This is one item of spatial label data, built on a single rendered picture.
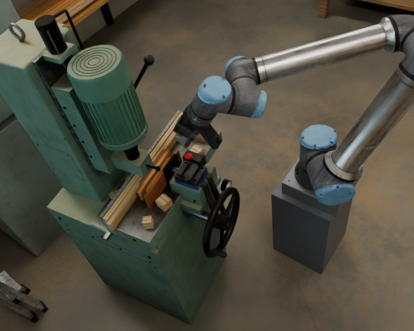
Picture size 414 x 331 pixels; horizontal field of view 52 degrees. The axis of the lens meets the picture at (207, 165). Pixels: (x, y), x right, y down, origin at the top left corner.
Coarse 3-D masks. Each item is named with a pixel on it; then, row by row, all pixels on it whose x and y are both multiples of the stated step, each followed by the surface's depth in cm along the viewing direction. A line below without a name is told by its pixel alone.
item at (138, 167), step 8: (120, 152) 162; (144, 152) 160; (112, 160) 163; (120, 160) 160; (128, 160) 159; (136, 160) 158; (144, 160) 158; (120, 168) 165; (128, 168) 161; (136, 168) 158; (144, 168) 159; (144, 176) 161
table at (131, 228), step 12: (180, 144) 183; (192, 144) 182; (204, 144) 181; (168, 192) 168; (132, 204) 167; (144, 204) 166; (180, 204) 168; (192, 204) 166; (204, 204) 166; (132, 216) 163; (156, 216) 162; (168, 216) 163; (108, 228) 164; (120, 228) 160; (132, 228) 160; (144, 228) 159; (156, 228) 158; (132, 240) 162; (144, 240) 156; (156, 240) 160
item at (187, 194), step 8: (208, 168) 165; (216, 176) 169; (176, 184) 162; (208, 184) 164; (176, 192) 167; (184, 192) 163; (192, 192) 160; (200, 192) 160; (192, 200) 165; (200, 200) 162
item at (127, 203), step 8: (168, 144) 179; (152, 160) 174; (136, 184) 168; (136, 192) 167; (128, 200) 163; (120, 208) 161; (128, 208) 165; (112, 216) 160; (120, 216) 162; (112, 224) 158
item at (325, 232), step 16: (272, 192) 204; (272, 208) 212; (288, 208) 203; (304, 208) 196; (288, 224) 214; (304, 224) 204; (320, 224) 196; (336, 224) 208; (288, 240) 226; (304, 240) 216; (320, 240) 206; (336, 240) 229; (288, 256) 240; (304, 256) 228; (320, 256) 218; (320, 272) 230
